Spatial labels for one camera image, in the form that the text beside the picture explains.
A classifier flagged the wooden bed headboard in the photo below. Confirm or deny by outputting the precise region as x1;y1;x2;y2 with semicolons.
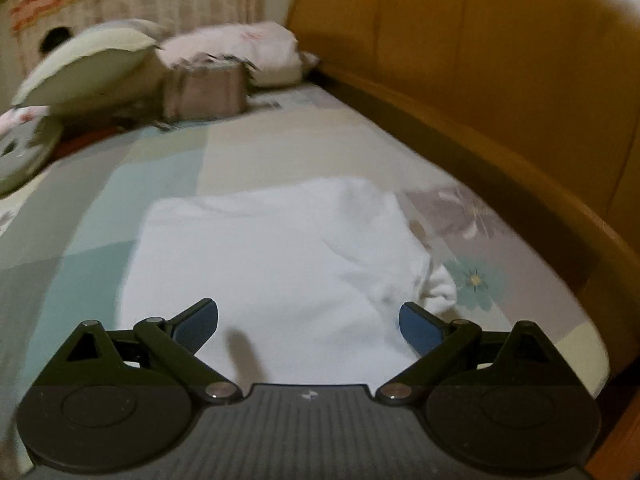
284;0;640;480

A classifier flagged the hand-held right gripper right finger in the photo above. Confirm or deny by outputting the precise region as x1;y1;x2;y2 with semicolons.
376;301;581;407

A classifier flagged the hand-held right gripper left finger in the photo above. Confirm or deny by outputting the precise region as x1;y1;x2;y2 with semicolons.
37;299;241;404

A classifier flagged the pink floral quilt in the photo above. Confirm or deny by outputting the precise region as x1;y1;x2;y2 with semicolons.
0;20;322;132

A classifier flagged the red flat item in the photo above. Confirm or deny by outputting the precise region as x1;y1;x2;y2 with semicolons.
50;124;132;162

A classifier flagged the pink handbag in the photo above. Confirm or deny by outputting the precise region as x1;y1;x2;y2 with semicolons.
161;56;257;124

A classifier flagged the cream pillow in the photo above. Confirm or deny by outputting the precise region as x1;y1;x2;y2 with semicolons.
12;20;167;117

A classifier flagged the white printed sweatshirt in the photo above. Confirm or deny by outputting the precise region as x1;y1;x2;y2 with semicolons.
117;175;459;387

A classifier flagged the patchwork bed sheet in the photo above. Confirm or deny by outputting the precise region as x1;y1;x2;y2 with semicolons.
0;82;611;461

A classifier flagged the grey round cushion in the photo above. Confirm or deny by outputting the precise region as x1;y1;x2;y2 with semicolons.
0;114;64;197

